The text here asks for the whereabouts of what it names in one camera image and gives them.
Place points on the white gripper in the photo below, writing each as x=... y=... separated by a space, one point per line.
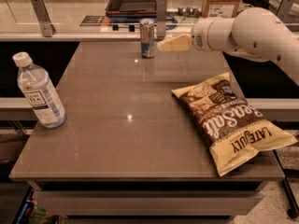
x=198 y=37

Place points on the redbull can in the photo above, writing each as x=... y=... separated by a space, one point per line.
x=147 y=37

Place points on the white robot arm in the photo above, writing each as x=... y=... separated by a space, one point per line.
x=256 y=34

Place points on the clear blue plastic bottle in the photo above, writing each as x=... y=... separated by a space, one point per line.
x=35 y=84

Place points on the cardboard box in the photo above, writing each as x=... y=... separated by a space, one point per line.
x=220 y=8

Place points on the orange grey tray bin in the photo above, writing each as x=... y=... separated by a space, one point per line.
x=131 y=7

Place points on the sea salt chips bag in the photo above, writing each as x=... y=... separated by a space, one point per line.
x=234 y=131

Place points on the grey table drawer front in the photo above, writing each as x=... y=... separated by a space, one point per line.
x=148 y=203

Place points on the middle metal glass bracket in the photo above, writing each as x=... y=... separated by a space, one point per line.
x=161 y=6

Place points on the metal glass bracket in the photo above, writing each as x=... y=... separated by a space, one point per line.
x=46 y=26
x=161 y=6
x=284 y=9

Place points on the right metal glass bracket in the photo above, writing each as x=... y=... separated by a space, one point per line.
x=284 y=9

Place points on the left metal glass bracket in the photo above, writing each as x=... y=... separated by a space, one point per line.
x=46 y=26

